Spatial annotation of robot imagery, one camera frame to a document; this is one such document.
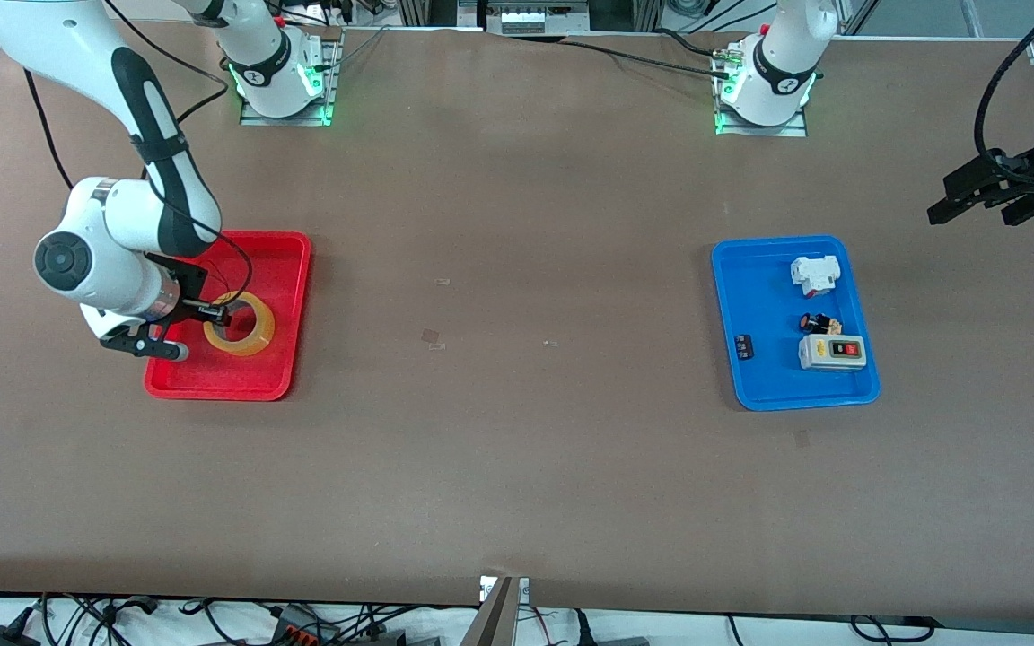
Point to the black red push button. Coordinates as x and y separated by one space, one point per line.
811 323

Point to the black power adapter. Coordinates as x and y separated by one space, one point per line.
5 638

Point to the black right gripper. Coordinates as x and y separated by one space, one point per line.
189 306

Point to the aluminium profile beam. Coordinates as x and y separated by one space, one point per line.
492 624

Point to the white bracket plate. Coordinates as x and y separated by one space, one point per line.
485 589

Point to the grey power strip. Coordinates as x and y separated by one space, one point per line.
535 20

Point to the yellow tape roll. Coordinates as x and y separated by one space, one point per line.
252 345

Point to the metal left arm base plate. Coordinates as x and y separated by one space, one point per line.
764 132

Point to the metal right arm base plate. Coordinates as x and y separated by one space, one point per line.
288 120

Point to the blue plastic tray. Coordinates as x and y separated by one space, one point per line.
768 381

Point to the grey switch box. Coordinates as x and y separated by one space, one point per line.
817 354

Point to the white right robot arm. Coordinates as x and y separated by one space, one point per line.
122 224

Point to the black plug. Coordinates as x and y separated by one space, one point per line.
584 628

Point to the small black terminal block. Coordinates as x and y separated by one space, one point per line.
743 347

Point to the red plastic tray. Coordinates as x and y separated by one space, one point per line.
212 379

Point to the orange black connector block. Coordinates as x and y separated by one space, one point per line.
302 632

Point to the white circuit breaker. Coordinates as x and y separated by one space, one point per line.
813 274

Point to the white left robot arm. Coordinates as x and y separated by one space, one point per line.
782 63

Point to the aluminium frame post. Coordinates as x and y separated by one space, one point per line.
647 13
418 11

